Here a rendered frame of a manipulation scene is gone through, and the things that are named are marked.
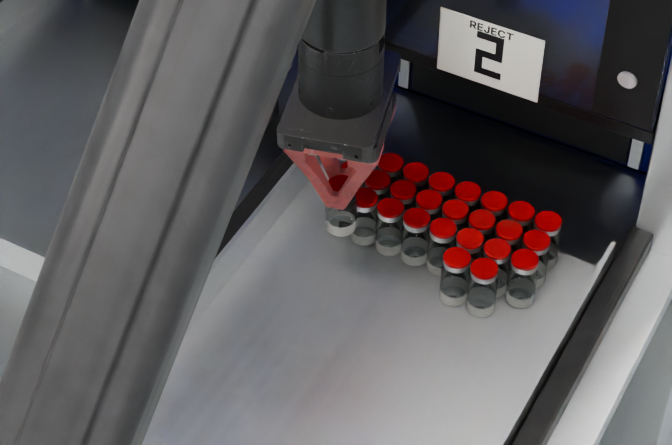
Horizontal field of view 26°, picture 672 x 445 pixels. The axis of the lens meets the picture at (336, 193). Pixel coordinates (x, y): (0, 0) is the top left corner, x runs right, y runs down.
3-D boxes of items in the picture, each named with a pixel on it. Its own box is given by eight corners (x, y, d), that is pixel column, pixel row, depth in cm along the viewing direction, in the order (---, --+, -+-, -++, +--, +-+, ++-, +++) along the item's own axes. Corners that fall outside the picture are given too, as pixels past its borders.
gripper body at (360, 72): (401, 73, 103) (406, -12, 98) (370, 169, 96) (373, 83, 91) (312, 59, 104) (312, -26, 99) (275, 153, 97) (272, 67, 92)
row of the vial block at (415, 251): (333, 213, 118) (333, 173, 115) (538, 294, 112) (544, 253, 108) (320, 231, 116) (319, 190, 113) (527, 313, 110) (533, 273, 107)
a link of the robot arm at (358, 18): (284, -31, 89) (374, -14, 88) (318, -91, 94) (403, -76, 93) (286, 57, 94) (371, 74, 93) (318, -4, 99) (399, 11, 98)
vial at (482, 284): (473, 292, 112) (477, 252, 109) (499, 303, 111) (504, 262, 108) (461, 311, 110) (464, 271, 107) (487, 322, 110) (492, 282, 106)
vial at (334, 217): (335, 212, 109) (334, 172, 106) (361, 222, 108) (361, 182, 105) (321, 231, 108) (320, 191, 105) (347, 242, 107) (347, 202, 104)
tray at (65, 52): (70, -29, 141) (65, -59, 139) (303, 53, 132) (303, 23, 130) (-174, 188, 120) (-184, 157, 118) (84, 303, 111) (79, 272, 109)
